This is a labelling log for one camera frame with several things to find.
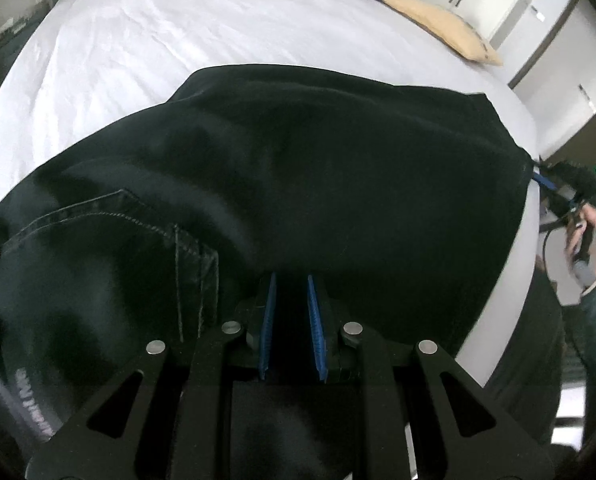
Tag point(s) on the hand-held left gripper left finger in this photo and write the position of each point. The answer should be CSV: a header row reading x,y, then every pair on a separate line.
x,y
268,320

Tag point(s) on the black denim pants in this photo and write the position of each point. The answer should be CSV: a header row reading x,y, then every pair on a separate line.
x,y
298,185

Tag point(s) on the yellow pillow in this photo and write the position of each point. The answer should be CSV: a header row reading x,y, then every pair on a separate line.
x,y
445,27

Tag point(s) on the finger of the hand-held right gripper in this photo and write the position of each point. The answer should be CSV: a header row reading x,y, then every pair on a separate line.
x,y
545,181

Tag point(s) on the white bed sheet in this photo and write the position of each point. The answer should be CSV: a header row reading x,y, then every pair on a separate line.
x,y
143,55

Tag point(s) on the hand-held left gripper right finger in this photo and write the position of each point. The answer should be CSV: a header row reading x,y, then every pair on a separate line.
x,y
316,325

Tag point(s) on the white wardrobe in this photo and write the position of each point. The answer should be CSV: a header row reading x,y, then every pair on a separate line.
x,y
522,15

